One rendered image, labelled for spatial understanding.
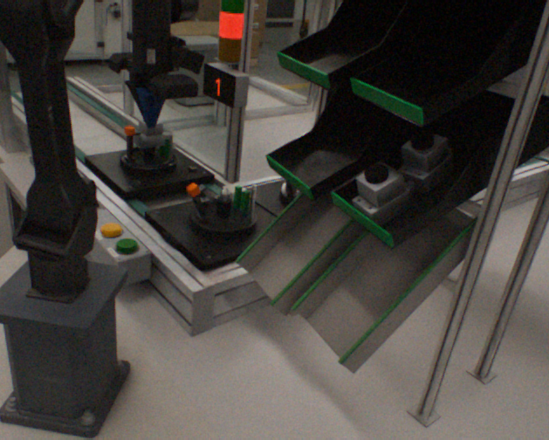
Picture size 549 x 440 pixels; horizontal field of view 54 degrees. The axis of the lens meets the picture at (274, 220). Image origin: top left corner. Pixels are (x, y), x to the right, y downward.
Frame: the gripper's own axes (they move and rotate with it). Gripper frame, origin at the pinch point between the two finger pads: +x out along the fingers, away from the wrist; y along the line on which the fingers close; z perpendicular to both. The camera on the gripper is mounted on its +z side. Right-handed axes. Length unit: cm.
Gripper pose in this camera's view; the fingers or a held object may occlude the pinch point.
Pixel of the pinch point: (151, 106)
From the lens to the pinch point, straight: 90.8
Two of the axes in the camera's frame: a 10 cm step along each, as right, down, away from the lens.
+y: -6.2, -4.2, 6.6
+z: 7.8, -2.2, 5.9
